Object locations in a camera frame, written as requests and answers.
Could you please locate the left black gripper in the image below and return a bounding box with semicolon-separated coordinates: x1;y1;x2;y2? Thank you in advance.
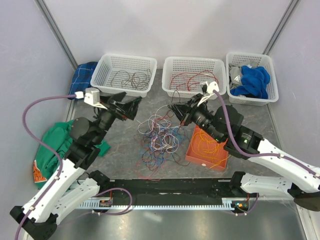
93;91;143;144

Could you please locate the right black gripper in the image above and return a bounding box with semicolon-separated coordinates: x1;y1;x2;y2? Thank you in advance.
168;92;224;143

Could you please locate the multicoloured wire pile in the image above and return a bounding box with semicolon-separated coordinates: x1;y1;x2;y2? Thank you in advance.
133;104;191;181

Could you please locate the yellow wire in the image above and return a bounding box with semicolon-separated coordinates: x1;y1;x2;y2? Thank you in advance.
192;127;231;170

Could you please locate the red wire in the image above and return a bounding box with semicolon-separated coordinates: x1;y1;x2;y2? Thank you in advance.
169;69;220;93

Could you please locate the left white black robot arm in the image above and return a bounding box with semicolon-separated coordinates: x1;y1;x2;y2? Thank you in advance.
10;88;143;240

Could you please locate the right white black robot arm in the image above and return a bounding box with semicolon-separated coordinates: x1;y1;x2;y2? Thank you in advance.
168;93;320;212

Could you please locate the left white plastic basket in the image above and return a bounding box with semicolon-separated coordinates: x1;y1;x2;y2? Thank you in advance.
90;54;158;98

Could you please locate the white plastic basket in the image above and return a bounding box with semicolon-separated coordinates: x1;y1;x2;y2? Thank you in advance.
162;56;227;99
225;52;279;106
90;54;158;98

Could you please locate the middle white plastic basket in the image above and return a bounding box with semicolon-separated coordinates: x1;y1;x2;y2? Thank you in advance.
162;56;227;99

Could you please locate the orange plastic tray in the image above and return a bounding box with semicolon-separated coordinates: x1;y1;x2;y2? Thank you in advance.
185;126;230;172

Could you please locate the blue plaid cloth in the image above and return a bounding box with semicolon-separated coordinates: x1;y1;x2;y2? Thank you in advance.
68;61;98;95

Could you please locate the grey sock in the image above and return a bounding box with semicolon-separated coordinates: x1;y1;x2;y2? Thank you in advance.
228;60;258;90

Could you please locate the right white plastic basket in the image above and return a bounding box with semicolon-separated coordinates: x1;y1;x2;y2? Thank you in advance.
225;52;279;106

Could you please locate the blue fleece cloth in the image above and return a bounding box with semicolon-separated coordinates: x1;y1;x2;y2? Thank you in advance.
230;66;271;100

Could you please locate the green garment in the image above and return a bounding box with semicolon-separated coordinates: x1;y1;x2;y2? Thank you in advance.
32;119;111;190

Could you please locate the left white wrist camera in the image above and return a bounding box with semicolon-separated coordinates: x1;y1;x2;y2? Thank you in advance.
74;87;107;109

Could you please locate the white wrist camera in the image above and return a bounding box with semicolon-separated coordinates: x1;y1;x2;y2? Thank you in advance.
197;81;220;107
74;87;107;109

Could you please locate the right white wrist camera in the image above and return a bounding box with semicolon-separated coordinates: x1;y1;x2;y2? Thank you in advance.
197;81;220;107

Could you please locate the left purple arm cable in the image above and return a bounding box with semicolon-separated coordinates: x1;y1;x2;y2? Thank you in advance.
13;93;77;240

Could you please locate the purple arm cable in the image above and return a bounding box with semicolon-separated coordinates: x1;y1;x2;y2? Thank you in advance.
13;93;77;240
213;90;320;179

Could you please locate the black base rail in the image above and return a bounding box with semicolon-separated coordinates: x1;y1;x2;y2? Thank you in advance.
88;170;257;203

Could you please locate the light blue slotted cable duct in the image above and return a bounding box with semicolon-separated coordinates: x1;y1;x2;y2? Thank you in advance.
77;194;248;211

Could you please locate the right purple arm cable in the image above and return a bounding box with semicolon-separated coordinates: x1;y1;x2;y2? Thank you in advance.
213;90;320;179

